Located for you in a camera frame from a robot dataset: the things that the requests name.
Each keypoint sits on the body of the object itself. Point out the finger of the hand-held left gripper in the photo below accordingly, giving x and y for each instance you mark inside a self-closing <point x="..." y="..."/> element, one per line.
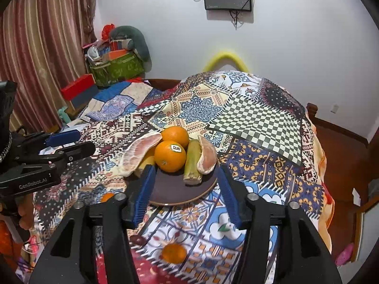
<point x="80" y="151"/>
<point x="63" y="137"/>

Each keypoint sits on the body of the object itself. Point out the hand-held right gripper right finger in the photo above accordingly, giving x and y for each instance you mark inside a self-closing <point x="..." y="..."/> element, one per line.
<point x="229" y="195"/>

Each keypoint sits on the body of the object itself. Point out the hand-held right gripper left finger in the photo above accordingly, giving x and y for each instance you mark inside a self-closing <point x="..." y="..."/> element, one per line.
<point x="145" y="192"/>

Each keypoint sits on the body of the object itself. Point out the sugarcane piece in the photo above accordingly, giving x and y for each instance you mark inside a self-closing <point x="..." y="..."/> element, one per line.
<point x="193" y="165"/>
<point x="147" y="162"/>

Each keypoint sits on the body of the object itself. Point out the purple plate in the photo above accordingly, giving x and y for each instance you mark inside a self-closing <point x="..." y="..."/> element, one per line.
<point x="177" y="188"/>

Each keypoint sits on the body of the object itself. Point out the peeled pomelo segment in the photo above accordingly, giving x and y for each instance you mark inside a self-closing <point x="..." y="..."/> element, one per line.
<point x="207" y="156"/>
<point x="137" y="155"/>

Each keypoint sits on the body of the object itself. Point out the orange with sticker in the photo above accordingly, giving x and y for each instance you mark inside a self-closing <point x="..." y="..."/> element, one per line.
<point x="168" y="158"/>

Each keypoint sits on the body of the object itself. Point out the plain large orange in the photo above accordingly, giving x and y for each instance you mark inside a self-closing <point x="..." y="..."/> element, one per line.
<point x="176" y="135"/>

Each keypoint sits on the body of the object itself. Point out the small tangerine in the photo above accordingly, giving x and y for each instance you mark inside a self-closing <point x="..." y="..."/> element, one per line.
<point x="173" y="253"/>
<point x="107" y="197"/>

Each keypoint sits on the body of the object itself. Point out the person's left hand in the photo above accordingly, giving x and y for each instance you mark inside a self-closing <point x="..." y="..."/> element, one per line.
<point x="26" y="213"/>

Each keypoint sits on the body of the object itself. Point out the teal soft toy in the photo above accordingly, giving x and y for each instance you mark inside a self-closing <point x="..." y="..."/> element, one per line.
<point x="64" y="114"/>

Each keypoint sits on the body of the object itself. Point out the dark red jujube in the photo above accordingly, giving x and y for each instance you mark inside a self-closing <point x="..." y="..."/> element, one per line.
<point x="138" y="239"/>

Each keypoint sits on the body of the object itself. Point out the patchwork printed blanket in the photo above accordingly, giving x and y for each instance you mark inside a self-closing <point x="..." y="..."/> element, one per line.
<point x="257" y="153"/>

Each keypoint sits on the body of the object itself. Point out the red flat box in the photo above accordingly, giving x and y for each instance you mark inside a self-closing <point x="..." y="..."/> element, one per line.
<point x="78" y="87"/>

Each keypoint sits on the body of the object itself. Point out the blue and beige quilt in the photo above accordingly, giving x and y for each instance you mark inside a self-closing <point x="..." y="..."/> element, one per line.
<point x="118" y="100"/>

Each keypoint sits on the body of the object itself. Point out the green storage box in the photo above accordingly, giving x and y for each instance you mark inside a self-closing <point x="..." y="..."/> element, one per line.
<point x="118" y="71"/>

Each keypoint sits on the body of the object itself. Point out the white plastic appliance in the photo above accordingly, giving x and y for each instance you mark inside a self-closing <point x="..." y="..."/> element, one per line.
<point x="93" y="54"/>

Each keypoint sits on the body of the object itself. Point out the striped red curtain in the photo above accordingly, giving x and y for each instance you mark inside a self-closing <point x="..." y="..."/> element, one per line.
<point x="44" y="44"/>

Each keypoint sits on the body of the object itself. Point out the orange box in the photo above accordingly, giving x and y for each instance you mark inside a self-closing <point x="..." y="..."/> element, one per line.
<point x="117" y="54"/>

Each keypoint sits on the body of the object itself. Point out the red plastic bag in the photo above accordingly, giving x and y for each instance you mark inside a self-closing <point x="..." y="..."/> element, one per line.
<point x="107" y="31"/>

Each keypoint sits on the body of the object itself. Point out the pink slipper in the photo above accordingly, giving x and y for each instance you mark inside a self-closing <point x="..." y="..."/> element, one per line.
<point x="345" y="254"/>

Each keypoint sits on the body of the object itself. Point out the yellow foam tube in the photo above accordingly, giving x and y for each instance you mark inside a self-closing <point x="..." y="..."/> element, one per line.
<point x="226" y="55"/>

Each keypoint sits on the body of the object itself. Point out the white wall socket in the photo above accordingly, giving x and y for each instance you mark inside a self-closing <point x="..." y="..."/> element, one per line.
<point x="335" y="108"/>

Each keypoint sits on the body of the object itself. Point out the wooden door frame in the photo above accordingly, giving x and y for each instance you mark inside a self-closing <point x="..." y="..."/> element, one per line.
<point x="365" y="213"/>

